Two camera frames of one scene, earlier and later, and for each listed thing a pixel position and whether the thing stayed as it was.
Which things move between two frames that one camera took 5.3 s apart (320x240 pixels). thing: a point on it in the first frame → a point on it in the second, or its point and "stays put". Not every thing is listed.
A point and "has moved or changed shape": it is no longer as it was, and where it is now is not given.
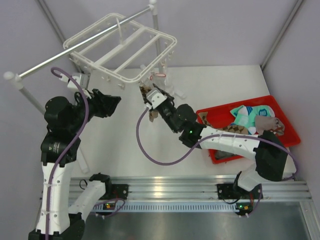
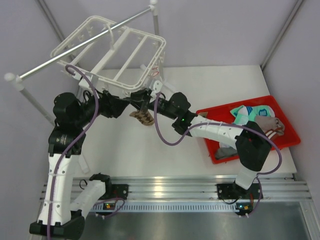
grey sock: (220, 154) stays put
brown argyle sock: (144, 88) has moved or changed shape
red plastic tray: (223, 115) stays put
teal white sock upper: (245, 116) stays put
